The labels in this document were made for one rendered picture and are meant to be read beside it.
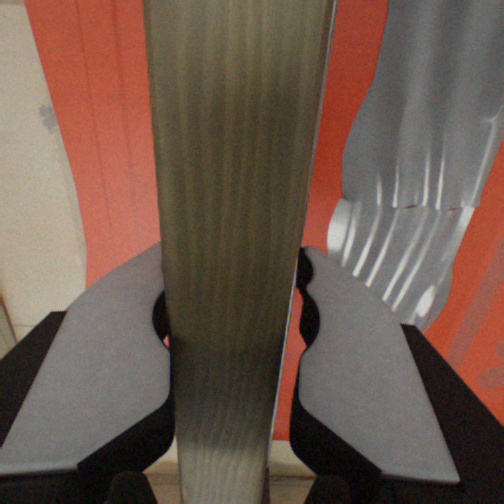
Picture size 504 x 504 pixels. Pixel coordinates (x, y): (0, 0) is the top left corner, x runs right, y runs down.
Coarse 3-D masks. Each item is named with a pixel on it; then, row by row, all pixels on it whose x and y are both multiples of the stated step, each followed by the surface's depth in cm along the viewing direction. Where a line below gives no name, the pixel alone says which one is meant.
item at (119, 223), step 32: (96, 192) 18; (128, 192) 18; (96, 224) 18; (128, 224) 18; (320, 224) 19; (480, 224) 19; (96, 256) 19; (128, 256) 19; (480, 256) 20; (448, 320) 22; (288, 352) 23; (288, 384) 25; (288, 416) 27
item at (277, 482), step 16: (0, 304) 21; (0, 320) 21; (0, 336) 21; (0, 352) 21; (160, 480) 30; (176, 480) 30; (272, 480) 30; (288, 480) 30; (304, 480) 30; (160, 496) 29; (176, 496) 29; (272, 496) 29; (288, 496) 29; (304, 496) 29
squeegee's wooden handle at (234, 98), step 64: (192, 0) 5; (256, 0) 5; (320, 0) 5; (192, 64) 6; (256, 64) 6; (320, 64) 6; (192, 128) 6; (256, 128) 6; (192, 192) 7; (256, 192) 7; (192, 256) 7; (256, 256) 7; (192, 320) 8; (256, 320) 8; (192, 384) 9; (256, 384) 9; (192, 448) 11; (256, 448) 11
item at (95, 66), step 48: (48, 0) 14; (96, 0) 14; (384, 0) 14; (48, 48) 14; (96, 48) 14; (144, 48) 14; (336, 48) 15; (96, 96) 15; (144, 96) 15; (336, 96) 16; (96, 144) 16; (144, 144) 16; (336, 144) 17; (336, 192) 18
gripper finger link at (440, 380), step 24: (408, 336) 9; (432, 360) 8; (432, 384) 7; (456, 384) 7; (456, 408) 7; (480, 408) 7; (456, 432) 7; (480, 432) 7; (456, 456) 6; (480, 456) 6; (384, 480) 6; (480, 480) 6
